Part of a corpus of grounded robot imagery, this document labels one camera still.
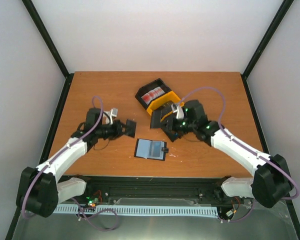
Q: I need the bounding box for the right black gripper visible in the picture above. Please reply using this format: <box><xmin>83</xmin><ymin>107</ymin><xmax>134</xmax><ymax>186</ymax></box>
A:
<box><xmin>157</xmin><ymin>114</ymin><xmax>196</xmax><ymax>136</ymax></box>

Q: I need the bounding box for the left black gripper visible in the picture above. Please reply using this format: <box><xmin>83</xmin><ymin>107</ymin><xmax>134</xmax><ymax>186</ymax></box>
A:
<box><xmin>96</xmin><ymin>119</ymin><xmax>132</xmax><ymax>141</ymax></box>

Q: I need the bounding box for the black bin with blue cards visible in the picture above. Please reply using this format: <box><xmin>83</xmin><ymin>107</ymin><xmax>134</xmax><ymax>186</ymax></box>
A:
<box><xmin>160</xmin><ymin>120</ymin><xmax>183</xmax><ymax>143</ymax></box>

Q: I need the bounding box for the black leather card holder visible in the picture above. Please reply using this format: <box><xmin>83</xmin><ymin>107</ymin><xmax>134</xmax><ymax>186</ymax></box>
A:
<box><xmin>133</xmin><ymin>138</ymin><xmax>169</xmax><ymax>161</ymax></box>

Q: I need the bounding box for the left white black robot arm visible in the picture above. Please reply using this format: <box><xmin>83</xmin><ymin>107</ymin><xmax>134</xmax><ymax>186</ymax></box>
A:
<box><xmin>16</xmin><ymin>108</ymin><xmax>125</xmax><ymax>219</ymax></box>

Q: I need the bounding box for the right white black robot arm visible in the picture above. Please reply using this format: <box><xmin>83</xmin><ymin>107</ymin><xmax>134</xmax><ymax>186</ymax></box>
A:
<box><xmin>166</xmin><ymin>100</ymin><xmax>293</xmax><ymax>208</ymax></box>

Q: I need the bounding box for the stack of red cards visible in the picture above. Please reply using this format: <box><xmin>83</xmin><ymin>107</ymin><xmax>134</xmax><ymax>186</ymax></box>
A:
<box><xmin>141</xmin><ymin>86</ymin><xmax>165</xmax><ymax>105</ymax></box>

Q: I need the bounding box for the black bin with red cards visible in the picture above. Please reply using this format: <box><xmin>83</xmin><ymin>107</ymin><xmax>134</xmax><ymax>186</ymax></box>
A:
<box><xmin>135</xmin><ymin>78</ymin><xmax>171</xmax><ymax>115</ymax></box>

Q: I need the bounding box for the yellow plastic bin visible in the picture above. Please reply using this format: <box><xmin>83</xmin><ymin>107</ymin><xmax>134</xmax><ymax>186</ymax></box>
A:
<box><xmin>147</xmin><ymin>91</ymin><xmax>181</xmax><ymax>119</ymax></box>

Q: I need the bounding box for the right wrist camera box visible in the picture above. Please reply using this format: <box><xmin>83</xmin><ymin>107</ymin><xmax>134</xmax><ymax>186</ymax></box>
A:
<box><xmin>171</xmin><ymin>103</ymin><xmax>185</xmax><ymax>120</ymax></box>

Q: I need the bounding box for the black aluminium frame rail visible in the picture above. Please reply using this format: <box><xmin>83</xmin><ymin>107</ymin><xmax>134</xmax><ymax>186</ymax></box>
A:
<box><xmin>22</xmin><ymin>176</ymin><xmax>290</xmax><ymax>201</ymax></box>

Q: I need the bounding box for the light blue slotted cable duct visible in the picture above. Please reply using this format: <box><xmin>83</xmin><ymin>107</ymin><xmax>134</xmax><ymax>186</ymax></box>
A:
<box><xmin>52</xmin><ymin>202</ymin><xmax>220</xmax><ymax>218</ymax></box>

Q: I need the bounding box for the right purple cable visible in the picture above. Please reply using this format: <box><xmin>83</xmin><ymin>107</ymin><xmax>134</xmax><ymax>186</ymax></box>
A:
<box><xmin>176</xmin><ymin>86</ymin><xmax>300</xmax><ymax>223</ymax></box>

